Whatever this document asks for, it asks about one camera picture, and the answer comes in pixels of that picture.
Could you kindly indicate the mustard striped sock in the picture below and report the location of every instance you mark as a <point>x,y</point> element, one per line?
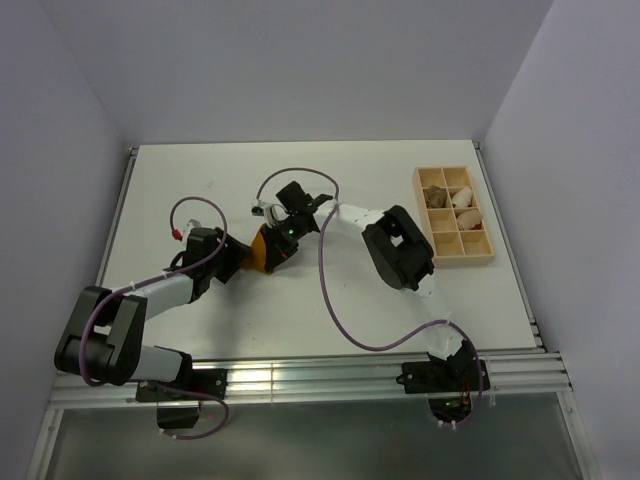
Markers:
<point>261,252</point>

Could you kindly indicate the aluminium frame rail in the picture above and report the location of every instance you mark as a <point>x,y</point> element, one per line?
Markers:
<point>326,379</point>

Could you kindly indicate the rolled cream sock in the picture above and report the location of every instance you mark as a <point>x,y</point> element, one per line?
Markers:
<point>469,220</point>
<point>461,198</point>

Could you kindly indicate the lower rolled cream sock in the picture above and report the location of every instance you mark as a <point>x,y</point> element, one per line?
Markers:
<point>469,220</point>

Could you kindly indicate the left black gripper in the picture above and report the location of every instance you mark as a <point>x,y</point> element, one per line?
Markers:
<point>234,252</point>

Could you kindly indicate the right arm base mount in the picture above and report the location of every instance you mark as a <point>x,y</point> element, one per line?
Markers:
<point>448,388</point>

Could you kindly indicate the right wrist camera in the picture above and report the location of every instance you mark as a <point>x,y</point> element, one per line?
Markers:
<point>268,211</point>

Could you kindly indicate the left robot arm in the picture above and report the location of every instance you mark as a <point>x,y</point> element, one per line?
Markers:
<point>103,339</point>

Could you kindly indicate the wooden compartment box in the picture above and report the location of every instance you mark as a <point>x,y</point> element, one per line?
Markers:
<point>452,247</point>

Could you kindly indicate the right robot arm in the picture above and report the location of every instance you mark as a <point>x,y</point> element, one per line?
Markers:
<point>401,255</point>

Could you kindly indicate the upper rolled cream sock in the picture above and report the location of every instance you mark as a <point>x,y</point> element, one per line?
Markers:
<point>461,198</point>

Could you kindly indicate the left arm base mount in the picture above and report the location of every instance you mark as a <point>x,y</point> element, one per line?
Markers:
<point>179,404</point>

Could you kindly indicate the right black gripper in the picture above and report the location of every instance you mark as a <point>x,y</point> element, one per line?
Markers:
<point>277,252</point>

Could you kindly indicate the brown sock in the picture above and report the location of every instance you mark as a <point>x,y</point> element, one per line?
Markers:
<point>435,197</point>

